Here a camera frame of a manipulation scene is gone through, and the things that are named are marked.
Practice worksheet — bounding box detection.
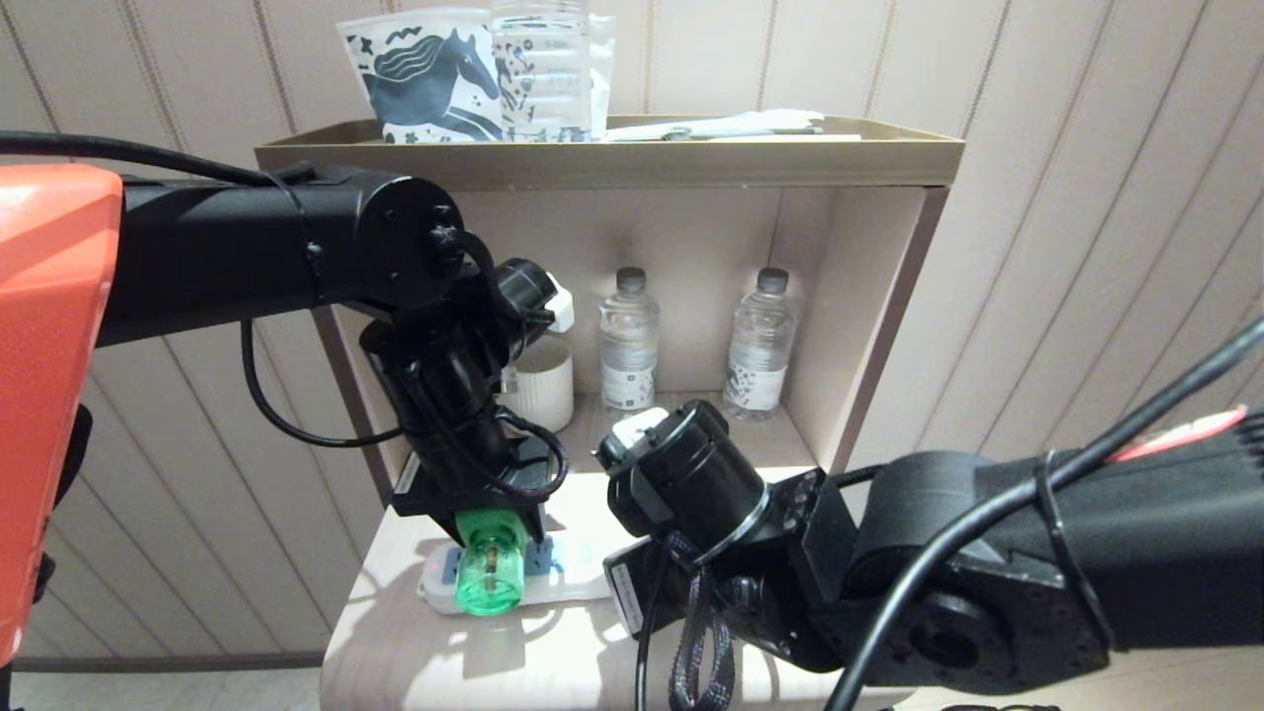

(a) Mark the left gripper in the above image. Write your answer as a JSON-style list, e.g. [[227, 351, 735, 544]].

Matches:
[[380, 357, 550, 545]]

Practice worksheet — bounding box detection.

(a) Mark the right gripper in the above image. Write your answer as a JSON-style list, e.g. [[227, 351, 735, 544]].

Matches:
[[598, 400, 771, 643]]

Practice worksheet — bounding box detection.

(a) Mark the green mosquito repellent device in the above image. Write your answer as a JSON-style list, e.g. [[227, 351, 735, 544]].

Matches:
[[452, 507, 531, 618]]

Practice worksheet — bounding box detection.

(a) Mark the white power strip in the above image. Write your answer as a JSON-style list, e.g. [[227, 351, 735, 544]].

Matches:
[[418, 536, 614, 615]]

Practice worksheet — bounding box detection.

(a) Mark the white ribbed cup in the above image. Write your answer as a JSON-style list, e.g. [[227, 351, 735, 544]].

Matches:
[[499, 334, 575, 434]]

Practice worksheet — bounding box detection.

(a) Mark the clear water bottle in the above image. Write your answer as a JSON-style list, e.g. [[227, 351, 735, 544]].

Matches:
[[721, 267, 797, 424], [598, 267, 661, 413]]

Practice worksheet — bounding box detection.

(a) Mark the beige wooden bedside cabinet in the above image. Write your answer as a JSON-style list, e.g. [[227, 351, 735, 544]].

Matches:
[[255, 116, 967, 711]]

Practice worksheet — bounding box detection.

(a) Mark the white paper packet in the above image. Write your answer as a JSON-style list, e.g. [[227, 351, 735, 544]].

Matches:
[[604, 109, 827, 142]]

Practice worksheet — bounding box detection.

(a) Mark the horse print paper bag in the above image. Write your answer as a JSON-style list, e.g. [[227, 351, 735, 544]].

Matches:
[[336, 15, 505, 145]]

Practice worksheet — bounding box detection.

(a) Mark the clear printed plastic bottle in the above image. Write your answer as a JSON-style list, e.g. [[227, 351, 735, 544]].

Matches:
[[490, 0, 617, 142]]

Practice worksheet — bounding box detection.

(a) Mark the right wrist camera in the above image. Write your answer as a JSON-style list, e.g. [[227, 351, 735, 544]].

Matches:
[[596, 406, 672, 467]]

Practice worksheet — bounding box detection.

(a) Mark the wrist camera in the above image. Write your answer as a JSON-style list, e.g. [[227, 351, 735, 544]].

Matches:
[[596, 406, 672, 467], [494, 259, 576, 347]]

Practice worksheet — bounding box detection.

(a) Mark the black braided strap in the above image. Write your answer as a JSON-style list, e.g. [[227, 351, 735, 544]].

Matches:
[[668, 533, 740, 711]]

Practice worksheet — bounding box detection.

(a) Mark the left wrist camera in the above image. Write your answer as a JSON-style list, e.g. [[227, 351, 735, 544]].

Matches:
[[494, 259, 576, 347]]

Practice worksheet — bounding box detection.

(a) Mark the black cable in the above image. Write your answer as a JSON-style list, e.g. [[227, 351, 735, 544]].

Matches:
[[635, 568, 669, 711], [240, 316, 408, 450], [825, 316, 1264, 711], [0, 131, 302, 191]]

